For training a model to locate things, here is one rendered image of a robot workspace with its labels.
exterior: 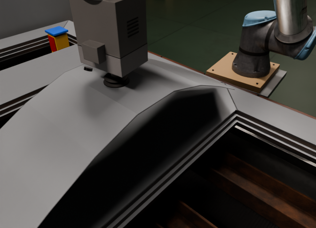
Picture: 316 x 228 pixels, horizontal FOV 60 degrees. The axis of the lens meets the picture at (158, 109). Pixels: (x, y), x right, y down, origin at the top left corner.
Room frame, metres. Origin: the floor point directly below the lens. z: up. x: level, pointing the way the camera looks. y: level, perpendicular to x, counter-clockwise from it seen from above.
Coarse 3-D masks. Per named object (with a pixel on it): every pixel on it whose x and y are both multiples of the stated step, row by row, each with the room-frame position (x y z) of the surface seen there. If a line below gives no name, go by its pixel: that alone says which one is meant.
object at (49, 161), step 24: (24, 120) 0.33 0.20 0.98; (48, 120) 0.32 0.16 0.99; (0, 144) 0.30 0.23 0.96; (24, 144) 0.29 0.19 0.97; (48, 144) 0.28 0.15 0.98; (72, 144) 0.27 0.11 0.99; (24, 168) 0.25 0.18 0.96; (48, 168) 0.24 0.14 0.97; (72, 168) 0.23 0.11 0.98; (48, 192) 0.21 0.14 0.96
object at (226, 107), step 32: (32, 96) 0.61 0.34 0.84; (192, 96) 0.59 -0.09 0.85; (224, 96) 0.59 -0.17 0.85; (128, 128) 0.47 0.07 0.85; (160, 128) 0.47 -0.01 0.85; (192, 128) 0.47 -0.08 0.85; (224, 128) 0.49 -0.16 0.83; (256, 128) 0.49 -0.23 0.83; (96, 160) 0.37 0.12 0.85; (128, 160) 0.37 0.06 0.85; (160, 160) 0.37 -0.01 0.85; (192, 160) 0.39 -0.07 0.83; (96, 192) 0.30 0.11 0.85; (128, 192) 0.30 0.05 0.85; (160, 192) 0.31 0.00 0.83; (64, 224) 0.24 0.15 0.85; (96, 224) 0.24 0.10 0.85; (128, 224) 0.25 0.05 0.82
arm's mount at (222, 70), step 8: (224, 56) 1.13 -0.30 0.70; (232, 56) 1.13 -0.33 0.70; (216, 64) 1.05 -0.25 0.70; (224, 64) 1.05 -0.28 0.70; (272, 64) 1.04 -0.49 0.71; (208, 72) 0.99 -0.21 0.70; (216, 72) 0.98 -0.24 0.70; (224, 72) 0.98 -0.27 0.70; (232, 72) 0.98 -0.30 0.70; (272, 72) 0.98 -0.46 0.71; (224, 80) 0.95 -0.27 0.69; (232, 80) 0.93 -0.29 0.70; (240, 80) 0.92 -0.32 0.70; (248, 80) 0.92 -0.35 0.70; (256, 80) 0.92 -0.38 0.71; (264, 80) 0.91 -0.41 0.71; (248, 88) 0.89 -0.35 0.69; (256, 88) 0.87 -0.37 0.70
